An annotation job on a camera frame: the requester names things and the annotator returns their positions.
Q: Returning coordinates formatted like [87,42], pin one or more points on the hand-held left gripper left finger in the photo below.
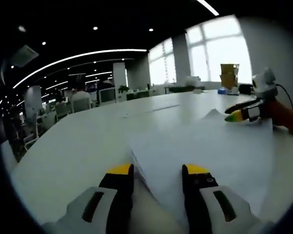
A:
[117,202]

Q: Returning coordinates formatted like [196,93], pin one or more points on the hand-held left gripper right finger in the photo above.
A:
[195,202]

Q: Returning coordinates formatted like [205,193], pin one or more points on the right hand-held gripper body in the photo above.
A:
[265,85]

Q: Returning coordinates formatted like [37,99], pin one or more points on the white cloth sheet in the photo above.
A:
[210,151]

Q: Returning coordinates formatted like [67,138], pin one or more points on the person's right hand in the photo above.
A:
[276,112]

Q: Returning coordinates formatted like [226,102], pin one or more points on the black bag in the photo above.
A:
[245,89]

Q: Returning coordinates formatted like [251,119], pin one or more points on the blue tissue pack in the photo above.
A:
[221,91]

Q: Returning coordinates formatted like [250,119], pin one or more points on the brown cardboard box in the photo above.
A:
[229,75]

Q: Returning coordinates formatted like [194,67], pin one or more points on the large bright window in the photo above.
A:
[210,53]

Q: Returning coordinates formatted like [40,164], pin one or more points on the long ceiling light strip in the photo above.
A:
[207,6]
[75,57]

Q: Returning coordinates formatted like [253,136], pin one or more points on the group of white office chairs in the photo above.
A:
[63,109]

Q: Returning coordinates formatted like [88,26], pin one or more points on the green potted plant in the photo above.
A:
[123,89]

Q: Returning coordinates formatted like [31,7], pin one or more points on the ceiling air conditioner vent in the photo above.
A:
[24,54]

